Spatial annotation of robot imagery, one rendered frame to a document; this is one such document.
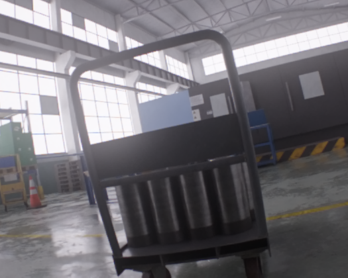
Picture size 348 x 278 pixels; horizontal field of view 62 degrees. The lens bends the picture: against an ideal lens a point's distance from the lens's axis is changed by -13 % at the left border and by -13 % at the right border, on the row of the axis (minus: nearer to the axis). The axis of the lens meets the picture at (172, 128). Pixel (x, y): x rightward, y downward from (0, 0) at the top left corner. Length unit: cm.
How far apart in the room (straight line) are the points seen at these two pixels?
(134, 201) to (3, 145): 845
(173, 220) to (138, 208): 14
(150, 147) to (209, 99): 656
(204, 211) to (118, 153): 38
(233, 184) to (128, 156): 39
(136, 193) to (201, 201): 25
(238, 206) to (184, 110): 665
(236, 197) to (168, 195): 25
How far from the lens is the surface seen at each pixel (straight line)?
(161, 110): 803
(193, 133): 105
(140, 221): 129
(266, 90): 737
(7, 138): 943
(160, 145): 107
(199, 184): 121
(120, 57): 109
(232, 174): 120
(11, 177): 761
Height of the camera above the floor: 59
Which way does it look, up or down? 4 degrees up
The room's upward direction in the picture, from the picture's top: 11 degrees counter-clockwise
